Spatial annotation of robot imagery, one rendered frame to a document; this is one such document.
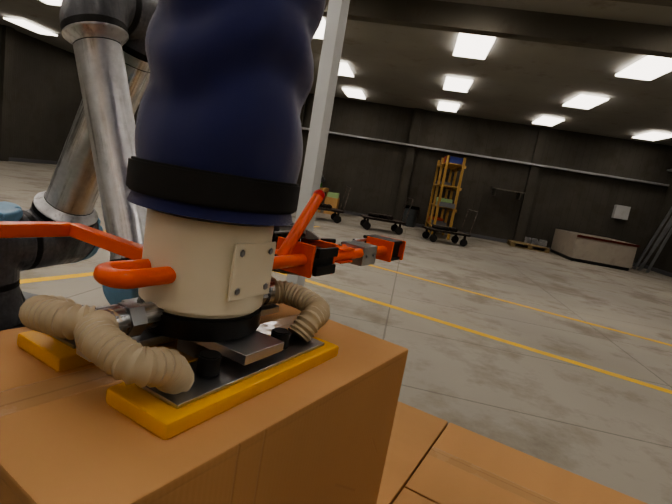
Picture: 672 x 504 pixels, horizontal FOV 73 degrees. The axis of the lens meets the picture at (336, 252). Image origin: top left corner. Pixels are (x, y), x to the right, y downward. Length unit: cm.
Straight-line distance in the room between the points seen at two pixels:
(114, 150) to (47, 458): 61
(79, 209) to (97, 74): 42
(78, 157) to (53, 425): 80
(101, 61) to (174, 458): 74
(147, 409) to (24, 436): 11
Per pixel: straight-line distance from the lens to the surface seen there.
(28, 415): 56
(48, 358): 66
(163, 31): 60
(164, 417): 51
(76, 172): 125
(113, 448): 50
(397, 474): 126
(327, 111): 383
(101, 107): 99
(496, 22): 761
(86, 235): 79
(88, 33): 103
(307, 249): 80
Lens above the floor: 124
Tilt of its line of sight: 9 degrees down
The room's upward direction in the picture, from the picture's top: 10 degrees clockwise
